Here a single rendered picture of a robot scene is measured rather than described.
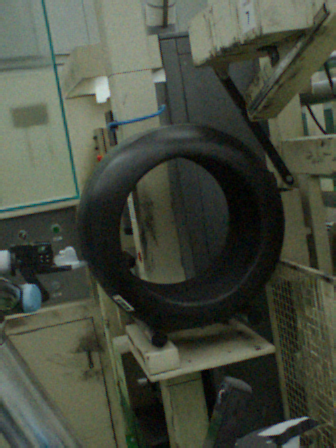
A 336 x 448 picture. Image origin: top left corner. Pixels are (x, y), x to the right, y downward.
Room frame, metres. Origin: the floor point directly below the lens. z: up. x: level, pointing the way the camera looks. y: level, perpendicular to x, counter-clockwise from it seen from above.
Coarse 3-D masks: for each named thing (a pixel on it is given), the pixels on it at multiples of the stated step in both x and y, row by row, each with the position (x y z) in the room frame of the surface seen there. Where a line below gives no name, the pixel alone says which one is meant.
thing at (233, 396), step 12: (228, 384) 0.75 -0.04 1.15; (240, 384) 0.74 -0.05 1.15; (228, 396) 0.74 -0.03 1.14; (240, 396) 0.74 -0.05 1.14; (216, 408) 0.76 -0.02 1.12; (228, 408) 0.73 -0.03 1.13; (240, 408) 0.73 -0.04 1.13; (216, 420) 0.75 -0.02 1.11; (228, 420) 0.73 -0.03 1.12; (240, 420) 0.73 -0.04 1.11; (216, 432) 0.73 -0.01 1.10; (228, 432) 0.73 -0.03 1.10; (204, 444) 0.76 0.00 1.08; (216, 444) 0.72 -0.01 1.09; (228, 444) 0.73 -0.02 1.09
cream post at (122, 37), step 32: (96, 0) 2.22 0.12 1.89; (128, 0) 2.18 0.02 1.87; (128, 32) 2.18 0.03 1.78; (128, 64) 2.18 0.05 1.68; (128, 96) 2.17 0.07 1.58; (128, 128) 2.17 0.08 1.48; (160, 192) 2.18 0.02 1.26; (160, 224) 2.18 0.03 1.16; (160, 256) 2.18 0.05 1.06; (160, 384) 2.27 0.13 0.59; (192, 384) 2.18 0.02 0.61; (192, 416) 2.18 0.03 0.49
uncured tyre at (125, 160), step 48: (144, 144) 1.82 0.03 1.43; (192, 144) 1.82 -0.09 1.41; (240, 144) 1.88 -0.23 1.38; (96, 192) 1.80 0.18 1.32; (240, 192) 2.13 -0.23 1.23; (96, 240) 1.78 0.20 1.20; (240, 240) 2.12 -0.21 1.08; (144, 288) 1.78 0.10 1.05; (192, 288) 2.09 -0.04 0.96; (240, 288) 1.83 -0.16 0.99
